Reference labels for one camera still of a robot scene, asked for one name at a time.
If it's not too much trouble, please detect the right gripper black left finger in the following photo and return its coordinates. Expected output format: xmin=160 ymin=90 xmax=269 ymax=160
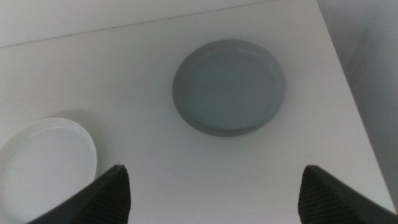
xmin=27 ymin=164 xmax=132 ymax=224

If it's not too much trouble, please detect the white shallow bowl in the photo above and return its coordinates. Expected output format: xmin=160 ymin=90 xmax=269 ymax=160
xmin=0 ymin=117 xmax=99 ymax=224

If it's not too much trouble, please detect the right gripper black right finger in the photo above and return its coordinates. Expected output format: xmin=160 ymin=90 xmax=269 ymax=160
xmin=297 ymin=164 xmax=398 ymax=224

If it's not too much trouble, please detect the grey shallow bowl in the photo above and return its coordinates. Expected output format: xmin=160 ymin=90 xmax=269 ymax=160
xmin=172 ymin=39 xmax=286 ymax=138

